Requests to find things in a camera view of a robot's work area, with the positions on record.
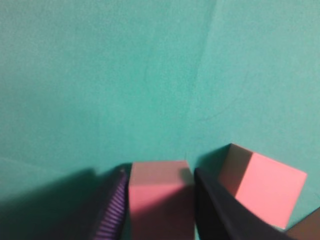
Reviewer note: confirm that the pink cube moved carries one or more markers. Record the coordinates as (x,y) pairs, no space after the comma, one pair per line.
(161,200)
(308,228)
(268,188)

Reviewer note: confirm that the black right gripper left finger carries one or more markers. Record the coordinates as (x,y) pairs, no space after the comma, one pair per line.
(103,216)

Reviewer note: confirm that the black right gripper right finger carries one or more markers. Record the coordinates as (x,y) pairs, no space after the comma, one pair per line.
(219,216)

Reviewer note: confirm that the green cloth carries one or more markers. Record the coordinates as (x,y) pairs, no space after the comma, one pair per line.
(90,85)

